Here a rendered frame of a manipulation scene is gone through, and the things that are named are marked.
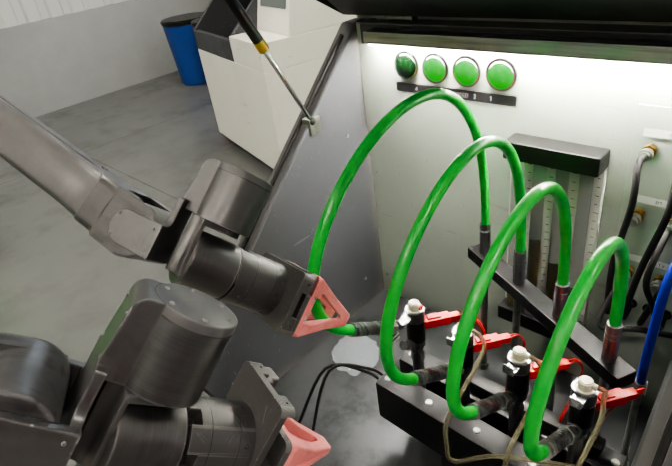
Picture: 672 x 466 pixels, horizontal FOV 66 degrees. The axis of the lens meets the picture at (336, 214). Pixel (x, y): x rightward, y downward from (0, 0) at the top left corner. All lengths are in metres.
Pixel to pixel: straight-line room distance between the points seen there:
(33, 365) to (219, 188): 0.23
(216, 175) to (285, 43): 3.01
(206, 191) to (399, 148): 0.58
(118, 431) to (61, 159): 0.35
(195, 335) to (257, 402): 0.11
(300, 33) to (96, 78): 4.26
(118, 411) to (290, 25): 3.26
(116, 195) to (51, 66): 6.66
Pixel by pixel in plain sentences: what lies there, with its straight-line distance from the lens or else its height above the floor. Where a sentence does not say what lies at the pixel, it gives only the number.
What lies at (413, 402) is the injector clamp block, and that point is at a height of 0.98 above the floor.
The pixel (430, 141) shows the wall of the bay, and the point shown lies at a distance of 0.98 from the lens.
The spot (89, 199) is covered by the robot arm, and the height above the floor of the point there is 1.41.
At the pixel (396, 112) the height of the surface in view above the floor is 1.42.
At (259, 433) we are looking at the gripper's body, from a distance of 0.41.
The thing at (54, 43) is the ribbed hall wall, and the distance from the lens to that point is 7.21.
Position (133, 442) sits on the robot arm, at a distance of 0.36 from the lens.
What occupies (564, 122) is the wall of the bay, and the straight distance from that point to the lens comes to 0.85.
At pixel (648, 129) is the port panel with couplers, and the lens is 0.81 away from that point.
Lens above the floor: 1.63
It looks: 30 degrees down
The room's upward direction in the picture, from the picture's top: 9 degrees counter-clockwise
